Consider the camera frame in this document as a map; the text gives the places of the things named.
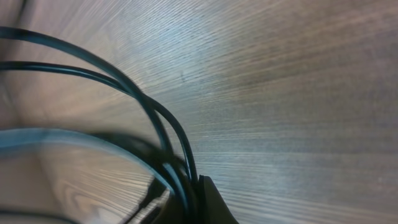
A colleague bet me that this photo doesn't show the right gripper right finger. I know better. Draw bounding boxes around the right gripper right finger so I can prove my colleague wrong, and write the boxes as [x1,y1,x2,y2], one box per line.
[198,175,238,224]

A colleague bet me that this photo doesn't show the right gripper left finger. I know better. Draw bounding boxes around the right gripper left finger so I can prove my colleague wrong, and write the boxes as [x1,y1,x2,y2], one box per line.
[149,196,185,224]

